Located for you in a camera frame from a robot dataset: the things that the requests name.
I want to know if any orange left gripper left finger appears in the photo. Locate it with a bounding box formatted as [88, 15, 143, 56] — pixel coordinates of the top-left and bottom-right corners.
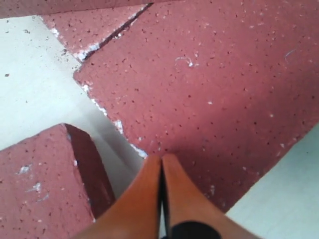
[73, 155, 161, 239]

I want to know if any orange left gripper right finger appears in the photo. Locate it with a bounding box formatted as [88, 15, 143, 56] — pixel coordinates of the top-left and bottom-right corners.
[162, 154, 252, 239]

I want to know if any red brick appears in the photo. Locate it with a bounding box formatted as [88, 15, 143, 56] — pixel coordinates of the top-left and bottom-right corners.
[74, 0, 319, 211]
[0, 124, 115, 239]
[0, 0, 163, 19]

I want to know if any red brick lying on table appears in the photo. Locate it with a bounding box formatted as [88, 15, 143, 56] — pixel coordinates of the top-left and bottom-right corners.
[0, 124, 115, 239]

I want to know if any rear row left brick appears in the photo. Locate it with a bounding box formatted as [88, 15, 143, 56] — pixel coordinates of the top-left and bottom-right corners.
[41, 3, 151, 62]

